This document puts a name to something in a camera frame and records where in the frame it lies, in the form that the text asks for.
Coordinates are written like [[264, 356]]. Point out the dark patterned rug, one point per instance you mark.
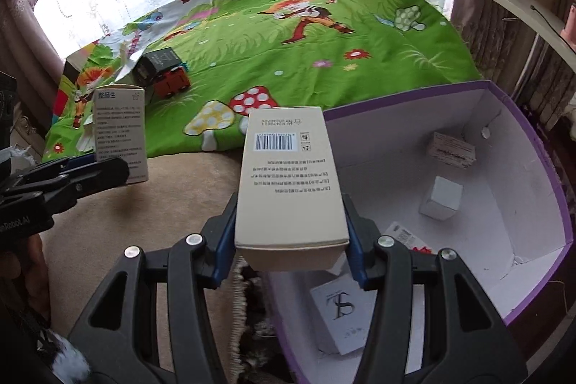
[[256, 321]]

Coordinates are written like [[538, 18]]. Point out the pink handheld fan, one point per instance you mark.
[[570, 15]]

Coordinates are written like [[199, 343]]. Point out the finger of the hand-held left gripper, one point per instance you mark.
[[99, 175], [76, 161]]

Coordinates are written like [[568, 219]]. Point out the white box blue red label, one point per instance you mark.
[[121, 132], [411, 238]]

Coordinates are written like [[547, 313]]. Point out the brown patterned curtain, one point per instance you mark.
[[517, 64], [27, 28]]

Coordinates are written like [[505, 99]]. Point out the ornate cream cabinet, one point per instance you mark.
[[29, 127]]

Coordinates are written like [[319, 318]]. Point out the purple storage box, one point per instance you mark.
[[517, 186]]

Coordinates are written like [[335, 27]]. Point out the beige plush cushion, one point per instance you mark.
[[148, 213]]

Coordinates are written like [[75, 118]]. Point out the green cartoon printed blanket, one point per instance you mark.
[[270, 60]]

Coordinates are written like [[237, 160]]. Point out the small plain white box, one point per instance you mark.
[[441, 199]]

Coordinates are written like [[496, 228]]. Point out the white box black text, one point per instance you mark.
[[452, 150]]

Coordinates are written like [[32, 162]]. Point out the white curved shelf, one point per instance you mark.
[[517, 1]]

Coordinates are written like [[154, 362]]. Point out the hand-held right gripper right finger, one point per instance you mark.
[[355, 258]]

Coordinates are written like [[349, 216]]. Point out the beige box with barcode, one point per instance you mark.
[[288, 186]]

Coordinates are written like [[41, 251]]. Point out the grey box black letter print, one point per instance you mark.
[[346, 312]]

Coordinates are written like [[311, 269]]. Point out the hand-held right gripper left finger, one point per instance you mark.
[[225, 249]]

